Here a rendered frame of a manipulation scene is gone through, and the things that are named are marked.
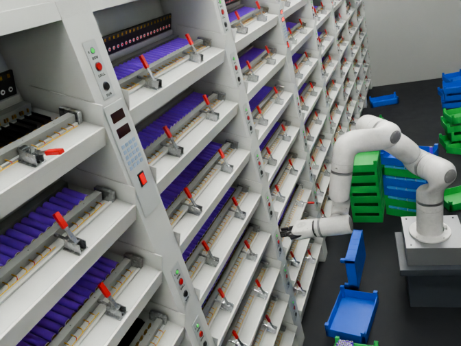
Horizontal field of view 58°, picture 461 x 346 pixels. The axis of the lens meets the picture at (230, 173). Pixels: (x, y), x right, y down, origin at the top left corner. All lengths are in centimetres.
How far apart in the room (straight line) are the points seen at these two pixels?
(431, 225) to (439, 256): 15
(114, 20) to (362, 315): 186
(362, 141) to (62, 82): 118
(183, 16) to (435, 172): 125
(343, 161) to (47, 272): 123
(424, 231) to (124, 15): 166
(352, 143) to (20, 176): 128
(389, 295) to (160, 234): 168
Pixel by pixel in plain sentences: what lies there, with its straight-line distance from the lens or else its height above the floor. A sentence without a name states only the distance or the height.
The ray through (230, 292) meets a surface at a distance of 154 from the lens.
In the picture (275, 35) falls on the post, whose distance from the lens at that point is 219.
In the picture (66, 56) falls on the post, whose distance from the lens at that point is 93.
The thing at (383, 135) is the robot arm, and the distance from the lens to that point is 173.
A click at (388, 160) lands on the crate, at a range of 291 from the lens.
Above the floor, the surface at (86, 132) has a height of 153.
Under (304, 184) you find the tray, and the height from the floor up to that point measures 58.
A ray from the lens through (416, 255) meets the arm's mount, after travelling 223.
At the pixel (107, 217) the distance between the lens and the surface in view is 97.
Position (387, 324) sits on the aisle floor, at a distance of 237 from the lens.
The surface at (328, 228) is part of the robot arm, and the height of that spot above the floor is 68.
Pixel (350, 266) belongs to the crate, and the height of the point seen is 16.
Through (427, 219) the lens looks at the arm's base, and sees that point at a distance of 219.
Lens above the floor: 174
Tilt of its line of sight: 24 degrees down
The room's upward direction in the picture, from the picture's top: 16 degrees counter-clockwise
